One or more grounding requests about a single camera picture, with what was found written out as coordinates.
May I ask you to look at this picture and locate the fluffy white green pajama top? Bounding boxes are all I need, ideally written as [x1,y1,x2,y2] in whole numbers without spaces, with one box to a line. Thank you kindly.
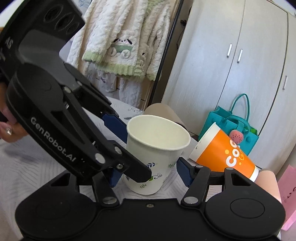
[67,0,174,81]

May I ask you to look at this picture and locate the dark door frame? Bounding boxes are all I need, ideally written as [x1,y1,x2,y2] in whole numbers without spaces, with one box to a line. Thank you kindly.
[150,0,185,107]

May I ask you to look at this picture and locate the pink paper bag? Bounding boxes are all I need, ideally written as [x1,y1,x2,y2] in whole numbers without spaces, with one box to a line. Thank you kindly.
[276,164,296,231]

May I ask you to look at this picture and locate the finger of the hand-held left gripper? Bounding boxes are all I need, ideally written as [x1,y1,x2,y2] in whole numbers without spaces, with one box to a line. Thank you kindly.
[60,85,152,184]
[62,62,128,140]

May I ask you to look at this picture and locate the teal felt bag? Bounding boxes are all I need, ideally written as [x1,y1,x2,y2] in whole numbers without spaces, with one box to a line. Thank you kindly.
[198,93,260,156]

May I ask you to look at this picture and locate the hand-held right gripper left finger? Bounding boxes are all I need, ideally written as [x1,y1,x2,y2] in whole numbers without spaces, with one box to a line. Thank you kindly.
[50,167,121,206]

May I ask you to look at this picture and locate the white leaf-print paper cup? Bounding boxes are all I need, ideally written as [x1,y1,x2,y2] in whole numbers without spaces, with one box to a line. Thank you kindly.
[126,115,191,195]

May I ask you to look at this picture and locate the pink watermelon charm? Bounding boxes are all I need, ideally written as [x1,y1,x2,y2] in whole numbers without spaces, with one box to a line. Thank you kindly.
[229,130,246,145]

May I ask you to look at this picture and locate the white quilted bed cover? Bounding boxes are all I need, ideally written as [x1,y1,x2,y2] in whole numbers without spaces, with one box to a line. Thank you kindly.
[0,96,200,241]

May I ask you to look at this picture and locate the person's left hand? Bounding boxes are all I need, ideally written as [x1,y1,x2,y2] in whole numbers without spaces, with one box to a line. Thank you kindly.
[0,82,28,143]

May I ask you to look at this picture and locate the fluffy white pajama pants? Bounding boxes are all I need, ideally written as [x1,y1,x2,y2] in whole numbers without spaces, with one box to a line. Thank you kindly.
[86,62,149,107]

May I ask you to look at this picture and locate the orange paper cup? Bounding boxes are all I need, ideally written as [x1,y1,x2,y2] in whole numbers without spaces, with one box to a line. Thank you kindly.
[188,122,260,182]

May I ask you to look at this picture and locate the brown paper cup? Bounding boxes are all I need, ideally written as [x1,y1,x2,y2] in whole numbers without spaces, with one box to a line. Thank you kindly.
[143,103,187,131]

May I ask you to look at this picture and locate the beige paper cup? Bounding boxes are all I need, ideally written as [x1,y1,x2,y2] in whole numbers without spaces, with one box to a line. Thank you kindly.
[254,169,282,205]

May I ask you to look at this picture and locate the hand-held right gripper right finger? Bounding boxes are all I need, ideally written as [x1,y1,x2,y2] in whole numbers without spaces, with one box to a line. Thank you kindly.
[177,157,257,207]

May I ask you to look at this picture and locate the white wardrobe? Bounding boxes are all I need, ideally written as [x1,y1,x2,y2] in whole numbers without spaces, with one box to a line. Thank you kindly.
[161,0,296,172]

